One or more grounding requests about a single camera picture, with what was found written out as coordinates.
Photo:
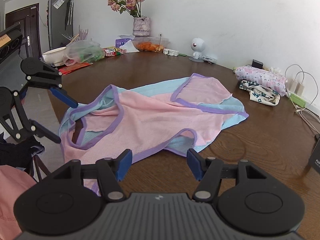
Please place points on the white power strip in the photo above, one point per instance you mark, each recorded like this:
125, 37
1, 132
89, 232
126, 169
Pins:
288, 95

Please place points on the white robot figurine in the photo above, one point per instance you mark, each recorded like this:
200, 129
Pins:
198, 46

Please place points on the white usb charger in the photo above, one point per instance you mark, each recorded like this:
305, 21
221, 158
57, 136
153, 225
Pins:
299, 89
292, 85

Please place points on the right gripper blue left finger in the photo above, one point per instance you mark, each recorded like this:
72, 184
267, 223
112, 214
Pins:
110, 172

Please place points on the green sponge pack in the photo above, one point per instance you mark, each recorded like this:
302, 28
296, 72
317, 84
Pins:
298, 100

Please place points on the folded cream teal-flower cloth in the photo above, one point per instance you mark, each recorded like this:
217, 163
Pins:
259, 93

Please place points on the clear box of orange fruit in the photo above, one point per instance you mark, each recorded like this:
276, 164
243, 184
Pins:
152, 44

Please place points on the pink blue mesh garment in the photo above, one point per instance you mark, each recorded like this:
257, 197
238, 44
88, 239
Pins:
173, 115

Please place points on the purple tissue pack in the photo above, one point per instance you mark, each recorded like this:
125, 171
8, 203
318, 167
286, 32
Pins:
125, 42

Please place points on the white usb charger left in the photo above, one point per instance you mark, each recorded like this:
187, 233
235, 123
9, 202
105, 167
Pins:
292, 85

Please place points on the dark brown door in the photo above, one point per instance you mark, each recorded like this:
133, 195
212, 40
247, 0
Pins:
28, 19

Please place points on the clear plastic bag with greens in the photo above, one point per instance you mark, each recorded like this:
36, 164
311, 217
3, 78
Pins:
83, 51

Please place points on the red checkered snack pack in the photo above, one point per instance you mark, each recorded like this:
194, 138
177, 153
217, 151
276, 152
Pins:
113, 51

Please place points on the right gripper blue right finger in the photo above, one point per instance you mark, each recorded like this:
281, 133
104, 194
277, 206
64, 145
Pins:
208, 173

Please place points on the black wireless charger stand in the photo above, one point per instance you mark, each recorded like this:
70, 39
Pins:
314, 160

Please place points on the small black box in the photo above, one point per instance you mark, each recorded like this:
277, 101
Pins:
257, 64

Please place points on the folded pink floral cloth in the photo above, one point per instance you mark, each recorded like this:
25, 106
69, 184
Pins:
272, 80

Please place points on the white usb charger right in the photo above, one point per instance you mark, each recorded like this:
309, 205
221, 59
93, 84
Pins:
299, 89

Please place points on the grey refrigerator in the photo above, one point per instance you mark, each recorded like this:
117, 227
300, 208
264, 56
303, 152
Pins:
59, 22

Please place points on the pink rose bouquet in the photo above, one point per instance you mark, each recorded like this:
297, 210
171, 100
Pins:
133, 7

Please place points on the red paper packet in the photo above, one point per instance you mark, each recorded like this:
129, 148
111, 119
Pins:
77, 66

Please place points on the white digital clock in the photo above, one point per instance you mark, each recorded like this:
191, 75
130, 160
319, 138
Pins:
209, 59

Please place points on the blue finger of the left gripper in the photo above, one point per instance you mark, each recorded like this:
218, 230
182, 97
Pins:
62, 95
40, 131

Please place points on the white bowl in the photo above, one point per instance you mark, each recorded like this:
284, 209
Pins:
55, 56

